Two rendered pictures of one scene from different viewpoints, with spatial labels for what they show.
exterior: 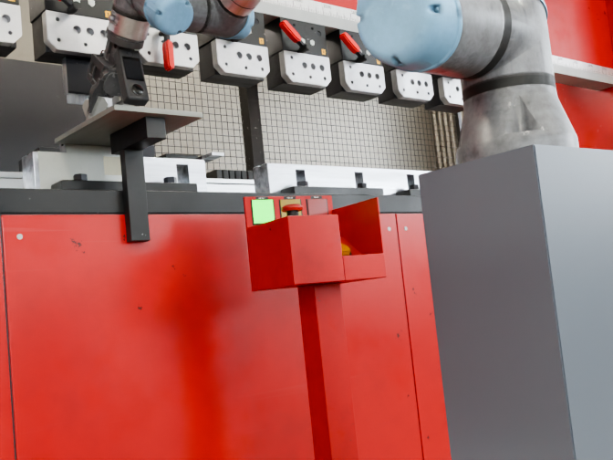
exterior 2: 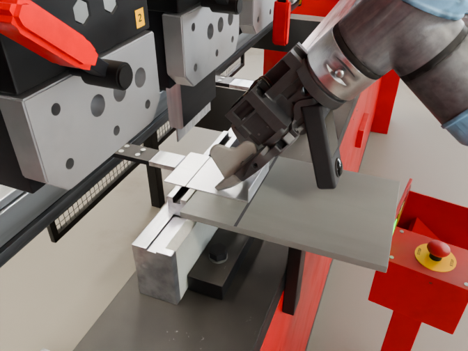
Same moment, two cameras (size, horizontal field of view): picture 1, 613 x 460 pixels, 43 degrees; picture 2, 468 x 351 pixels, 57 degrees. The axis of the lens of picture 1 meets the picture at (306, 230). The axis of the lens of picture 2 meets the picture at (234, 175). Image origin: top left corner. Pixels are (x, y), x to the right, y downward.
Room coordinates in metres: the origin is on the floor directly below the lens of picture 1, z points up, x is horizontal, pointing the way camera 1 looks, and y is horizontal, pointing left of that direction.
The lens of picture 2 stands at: (1.10, 0.62, 1.36)
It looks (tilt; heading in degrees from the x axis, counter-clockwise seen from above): 35 degrees down; 332
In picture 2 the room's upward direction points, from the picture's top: straight up
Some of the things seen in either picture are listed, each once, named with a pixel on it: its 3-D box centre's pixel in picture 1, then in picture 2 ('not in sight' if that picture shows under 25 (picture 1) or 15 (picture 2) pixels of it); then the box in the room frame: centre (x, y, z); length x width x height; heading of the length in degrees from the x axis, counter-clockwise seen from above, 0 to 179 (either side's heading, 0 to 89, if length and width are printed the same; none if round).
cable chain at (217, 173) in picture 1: (271, 179); not in sight; (2.40, 0.09, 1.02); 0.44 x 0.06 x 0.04; 130
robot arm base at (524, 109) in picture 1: (512, 124); not in sight; (0.99, -0.28, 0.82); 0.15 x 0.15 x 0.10
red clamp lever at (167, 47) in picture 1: (166, 48); (278, 10); (1.65, 0.26, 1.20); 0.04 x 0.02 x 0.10; 40
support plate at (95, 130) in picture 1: (126, 128); (294, 198); (1.48, 0.32, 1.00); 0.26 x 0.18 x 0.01; 40
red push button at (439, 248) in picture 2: (292, 214); (437, 253); (1.43, 0.02, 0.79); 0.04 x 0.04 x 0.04
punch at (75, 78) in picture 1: (88, 83); (193, 92); (1.59, 0.42, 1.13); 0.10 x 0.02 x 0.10; 130
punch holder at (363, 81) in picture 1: (352, 66); not in sight; (2.09, -0.17, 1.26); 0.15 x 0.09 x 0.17; 130
